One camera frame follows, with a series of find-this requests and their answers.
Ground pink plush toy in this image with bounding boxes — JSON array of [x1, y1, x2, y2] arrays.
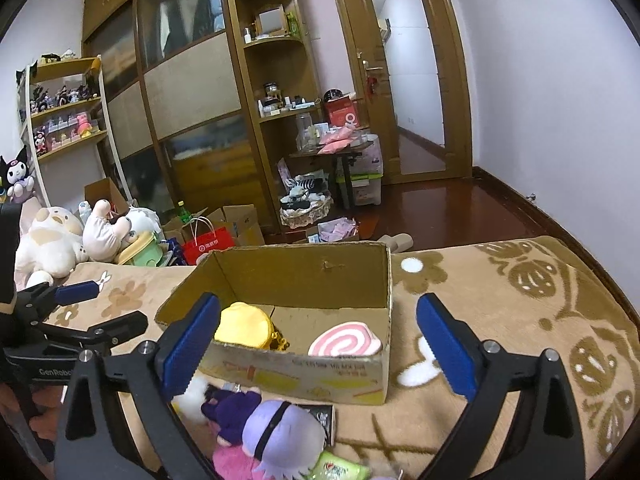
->
[[212, 446, 265, 480]]

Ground yellow round plush toy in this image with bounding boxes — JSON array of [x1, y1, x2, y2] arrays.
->
[[214, 301, 290, 351]]

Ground purple haired doll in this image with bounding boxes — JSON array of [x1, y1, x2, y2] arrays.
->
[[202, 387, 326, 479]]

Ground pink swirl plush cushion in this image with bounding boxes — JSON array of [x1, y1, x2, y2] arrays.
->
[[307, 322, 383, 358]]

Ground white round plush toy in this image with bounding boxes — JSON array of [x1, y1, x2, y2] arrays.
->
[[171, 375, 209, 425]]

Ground left hand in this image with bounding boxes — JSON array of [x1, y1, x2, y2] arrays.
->
[[0, 381, 66, 443]]

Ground cream plush bear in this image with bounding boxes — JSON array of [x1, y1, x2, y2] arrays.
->
[[15, 207, 89, 288]]

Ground white plush rabbit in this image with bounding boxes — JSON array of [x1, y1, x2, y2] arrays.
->
[[82, 200, 131, 262]]

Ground green yellow plush bag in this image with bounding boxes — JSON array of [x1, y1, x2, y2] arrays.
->
[[115, 231, 164, 266]]

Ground kuromi plush toy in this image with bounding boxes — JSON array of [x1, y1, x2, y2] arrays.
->
[[1, 146, 35, 204]]

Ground red paper shopping bag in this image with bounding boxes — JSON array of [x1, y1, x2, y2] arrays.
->
[[182, 216, 235, 266]]

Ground green bottle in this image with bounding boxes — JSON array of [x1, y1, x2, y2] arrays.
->
[[178, 200, 192, 224]]

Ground beige floral blanket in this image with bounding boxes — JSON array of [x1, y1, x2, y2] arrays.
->
[[50, 236, 639, 478]]

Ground white toy display shelf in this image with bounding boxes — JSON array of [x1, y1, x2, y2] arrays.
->
[[16, 54, 132, 206]]

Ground cardboard box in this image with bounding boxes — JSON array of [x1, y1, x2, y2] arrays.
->
[[155, 242, 393, 405]]

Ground green tissue pack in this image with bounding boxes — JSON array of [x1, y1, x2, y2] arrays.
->
[[305, 451, 371, 480]]

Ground black tissue pack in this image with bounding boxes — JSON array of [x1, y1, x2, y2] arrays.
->
[[298, 404, 336, 448]]

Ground lace basket with items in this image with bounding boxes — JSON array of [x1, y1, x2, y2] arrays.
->
[[279, 170, 333, 229]]

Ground beige slippers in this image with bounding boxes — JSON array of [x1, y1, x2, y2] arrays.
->
[[378, 233, 414, 254]]

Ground wooden wardrobe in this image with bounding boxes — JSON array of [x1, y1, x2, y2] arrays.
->
[[82, 0, 274, 230]]

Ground small black side table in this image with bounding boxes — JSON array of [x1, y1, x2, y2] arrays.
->
[[288, 141, 373, 210]]

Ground white storage bin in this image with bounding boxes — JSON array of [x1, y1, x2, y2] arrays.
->
[[335, 133, 384, 208]]

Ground wooden corner shelf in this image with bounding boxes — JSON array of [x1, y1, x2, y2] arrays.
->
[[224, 0, 333, 242]]

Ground red gift box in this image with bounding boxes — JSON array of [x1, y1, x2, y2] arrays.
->
[[324, 96, 360, 128]]

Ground wooden door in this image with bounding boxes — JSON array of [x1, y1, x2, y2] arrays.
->
[[336, 0, 472, 183]]

